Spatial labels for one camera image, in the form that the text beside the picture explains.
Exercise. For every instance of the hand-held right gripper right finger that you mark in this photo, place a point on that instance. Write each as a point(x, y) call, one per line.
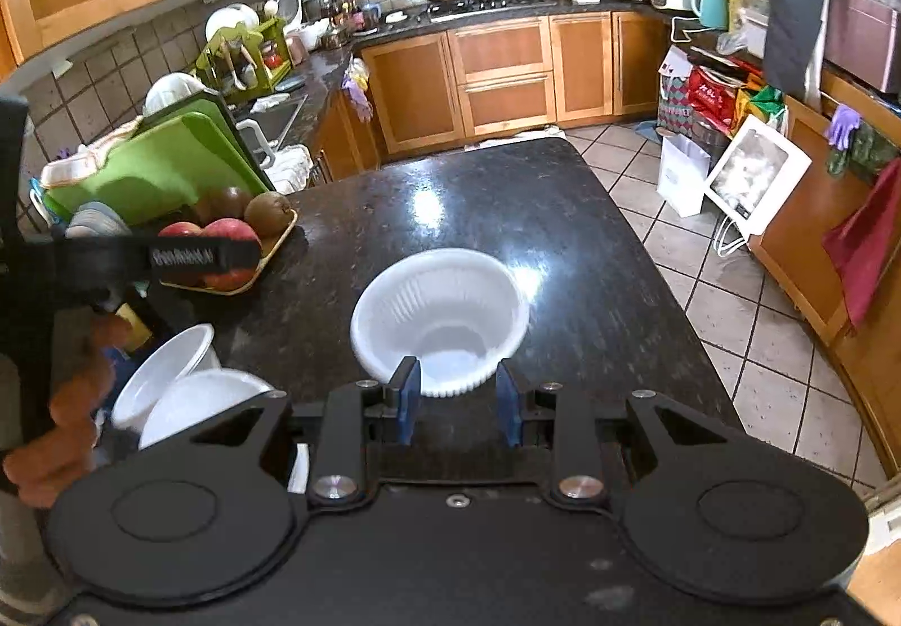
point(507, 404)

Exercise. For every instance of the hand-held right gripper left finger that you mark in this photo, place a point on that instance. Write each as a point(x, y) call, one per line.
point(408, 401)

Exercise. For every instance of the white ribbed bowl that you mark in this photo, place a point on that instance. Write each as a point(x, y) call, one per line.
point(197, 401)
point(450, 344)

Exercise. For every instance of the white smooth bowl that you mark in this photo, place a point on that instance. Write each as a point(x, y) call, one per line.
point(169, 365)

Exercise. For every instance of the stack of white plates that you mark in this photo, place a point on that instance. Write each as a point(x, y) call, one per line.
point(98, 223)

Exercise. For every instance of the person's left hand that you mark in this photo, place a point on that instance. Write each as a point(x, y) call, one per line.
point(70, 401)

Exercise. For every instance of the cream cloth red trim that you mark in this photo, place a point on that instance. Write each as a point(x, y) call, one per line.
point(84, 158)

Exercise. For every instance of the light green cutting board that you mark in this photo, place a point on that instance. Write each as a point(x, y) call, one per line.
point(141, 175)

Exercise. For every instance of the red apple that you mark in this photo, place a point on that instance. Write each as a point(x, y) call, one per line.
point(232, 226)
point(179, 230)

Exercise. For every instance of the beige fruit tray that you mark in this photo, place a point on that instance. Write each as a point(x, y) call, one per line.
point(278, 239)

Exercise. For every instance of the brown kiwi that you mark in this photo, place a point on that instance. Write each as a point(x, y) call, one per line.
point(267, 214)

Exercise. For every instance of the white dish cloth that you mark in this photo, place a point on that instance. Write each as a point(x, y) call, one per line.
point(290, 168)

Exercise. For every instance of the white paper bag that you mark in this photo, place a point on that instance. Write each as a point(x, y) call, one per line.
point(683, 179)

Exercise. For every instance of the green dish rack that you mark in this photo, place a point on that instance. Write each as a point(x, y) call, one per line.
point(239, 59)

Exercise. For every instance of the wooden base cabinets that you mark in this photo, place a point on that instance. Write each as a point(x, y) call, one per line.
point(507, 98)

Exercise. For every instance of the blue floor cloth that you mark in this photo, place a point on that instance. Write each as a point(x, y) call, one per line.
point(647, 128)

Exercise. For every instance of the purple and yellow gloves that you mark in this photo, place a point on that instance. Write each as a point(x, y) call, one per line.
point(359, 91)

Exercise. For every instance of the white plate in rack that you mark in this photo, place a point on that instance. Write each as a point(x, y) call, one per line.
point(232, 21)

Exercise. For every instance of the wooden side cabinet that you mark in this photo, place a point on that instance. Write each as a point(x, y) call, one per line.
point(809, 246)

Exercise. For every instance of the diamond patterned bag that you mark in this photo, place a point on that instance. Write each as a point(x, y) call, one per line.
point(674, 95)

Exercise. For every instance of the white rice cooker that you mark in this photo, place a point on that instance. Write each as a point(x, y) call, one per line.
point(288, 7)

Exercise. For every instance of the red gift bag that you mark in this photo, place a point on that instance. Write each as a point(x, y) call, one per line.
point(714, 97)

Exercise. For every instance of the row of condiment bottles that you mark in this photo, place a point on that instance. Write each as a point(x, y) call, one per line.
point(348, 14)

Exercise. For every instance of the green shopping bag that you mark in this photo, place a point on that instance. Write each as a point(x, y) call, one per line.
point(760, 104)

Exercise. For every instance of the gas stove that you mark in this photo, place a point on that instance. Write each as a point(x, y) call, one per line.
point(500, 3)

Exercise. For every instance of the purple rubber gloves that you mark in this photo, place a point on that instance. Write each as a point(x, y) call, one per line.
point(843, 125)

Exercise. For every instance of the green patterned cloth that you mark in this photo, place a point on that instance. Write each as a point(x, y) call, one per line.
point(869, 151)

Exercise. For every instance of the teal kettle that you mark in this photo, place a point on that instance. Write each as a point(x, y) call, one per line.
point(711, 7)

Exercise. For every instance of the dark apron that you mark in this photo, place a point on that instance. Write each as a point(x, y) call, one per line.
point(799, 7)

